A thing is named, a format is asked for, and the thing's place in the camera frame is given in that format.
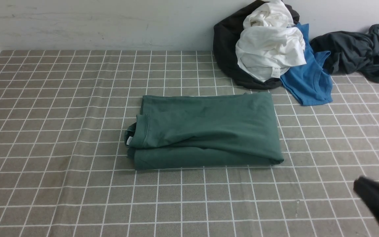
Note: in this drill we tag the blue t-shirt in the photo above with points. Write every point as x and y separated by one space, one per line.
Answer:
310 84

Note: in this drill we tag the white crumpled shirt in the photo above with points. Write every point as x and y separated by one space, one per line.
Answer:
270 43

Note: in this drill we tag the green long-sleeve top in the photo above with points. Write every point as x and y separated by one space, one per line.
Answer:
204 131

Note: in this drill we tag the dark grey crumpled garment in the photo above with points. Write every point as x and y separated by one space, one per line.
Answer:
351 52

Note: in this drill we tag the grey checked tablecloth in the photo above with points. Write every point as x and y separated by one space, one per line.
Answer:
64 170

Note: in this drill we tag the black garment under white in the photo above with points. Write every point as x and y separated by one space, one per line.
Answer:
226 34

